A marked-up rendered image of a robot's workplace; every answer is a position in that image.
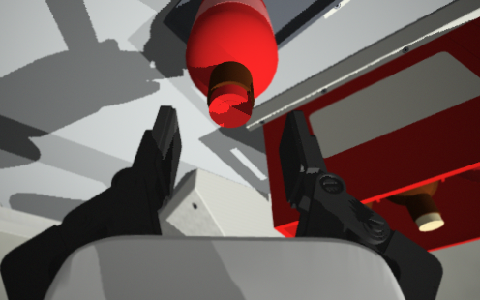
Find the brown bottle with cream cap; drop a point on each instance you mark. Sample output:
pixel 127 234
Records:
pixel 420 205

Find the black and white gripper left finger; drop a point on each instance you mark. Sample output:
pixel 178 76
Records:
pixel 129 207

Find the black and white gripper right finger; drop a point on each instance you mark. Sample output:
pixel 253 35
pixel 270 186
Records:
pixel 334 212

